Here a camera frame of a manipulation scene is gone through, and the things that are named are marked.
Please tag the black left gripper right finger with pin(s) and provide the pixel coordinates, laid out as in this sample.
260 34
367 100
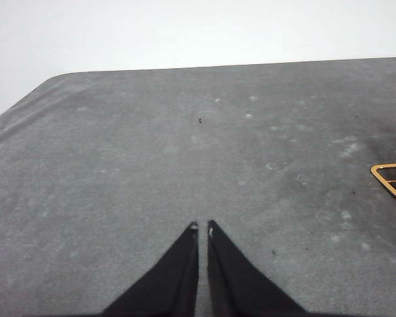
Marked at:
234 284

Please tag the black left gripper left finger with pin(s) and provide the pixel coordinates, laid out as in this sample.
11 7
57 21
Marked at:
168 284

